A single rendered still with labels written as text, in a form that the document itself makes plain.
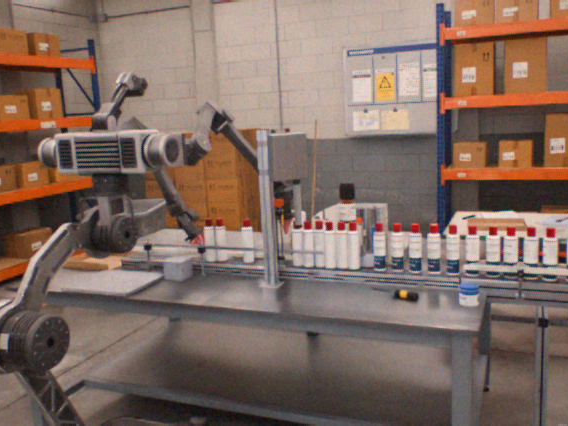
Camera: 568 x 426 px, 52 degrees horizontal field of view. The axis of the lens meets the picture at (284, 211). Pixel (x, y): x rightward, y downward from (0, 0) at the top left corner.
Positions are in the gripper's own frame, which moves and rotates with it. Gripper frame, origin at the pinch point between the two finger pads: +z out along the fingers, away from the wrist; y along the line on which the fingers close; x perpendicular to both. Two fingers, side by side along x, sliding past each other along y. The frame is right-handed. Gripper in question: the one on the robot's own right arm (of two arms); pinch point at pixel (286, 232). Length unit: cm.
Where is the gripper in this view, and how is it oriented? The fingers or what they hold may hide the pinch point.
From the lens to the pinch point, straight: 269.0
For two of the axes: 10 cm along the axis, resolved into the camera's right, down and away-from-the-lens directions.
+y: -9.2, -0.2, 3.9
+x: -3.9, 1.8, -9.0
